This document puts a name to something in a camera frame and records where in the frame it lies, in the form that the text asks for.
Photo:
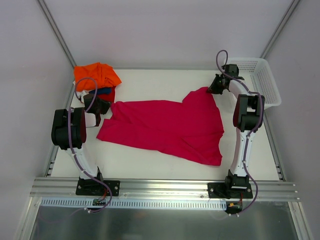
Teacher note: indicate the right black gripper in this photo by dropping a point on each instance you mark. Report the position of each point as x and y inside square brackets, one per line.
[216, 85]

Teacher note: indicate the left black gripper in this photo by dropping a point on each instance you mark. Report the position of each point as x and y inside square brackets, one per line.
[103, 106]

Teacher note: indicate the magenta t shirt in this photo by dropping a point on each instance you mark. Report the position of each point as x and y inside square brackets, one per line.
[190, 129]

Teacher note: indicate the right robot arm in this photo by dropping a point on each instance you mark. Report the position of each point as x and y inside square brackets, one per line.
[247, 119]

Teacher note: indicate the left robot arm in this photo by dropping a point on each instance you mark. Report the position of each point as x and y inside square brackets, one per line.
[69, 133]

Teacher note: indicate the red folded t shirt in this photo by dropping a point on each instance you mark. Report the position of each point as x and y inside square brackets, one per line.
[108, 97]

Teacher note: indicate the blue folded t shirt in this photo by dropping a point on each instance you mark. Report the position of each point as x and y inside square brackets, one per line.
[101, 91]

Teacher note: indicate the orange folded t shirt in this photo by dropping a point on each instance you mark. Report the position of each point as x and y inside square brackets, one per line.
[87, 76]

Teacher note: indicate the white plastic basket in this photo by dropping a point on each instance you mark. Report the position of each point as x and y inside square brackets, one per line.
[258, 77]

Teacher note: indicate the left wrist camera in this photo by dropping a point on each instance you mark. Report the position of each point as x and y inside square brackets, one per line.
[80, 96]

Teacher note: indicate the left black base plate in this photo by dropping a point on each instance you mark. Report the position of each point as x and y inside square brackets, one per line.
[89, 187]

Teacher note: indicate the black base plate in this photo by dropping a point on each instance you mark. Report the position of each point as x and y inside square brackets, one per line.
[221, 190]
[89, 187]

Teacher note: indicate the white slotted cable duct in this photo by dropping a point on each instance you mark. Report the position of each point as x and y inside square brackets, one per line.
[214, 205]

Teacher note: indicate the aluminium mounting rail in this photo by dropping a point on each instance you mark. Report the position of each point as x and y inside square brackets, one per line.
[276, 191]

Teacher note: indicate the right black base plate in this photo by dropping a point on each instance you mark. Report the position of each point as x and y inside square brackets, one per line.
[221, 190]

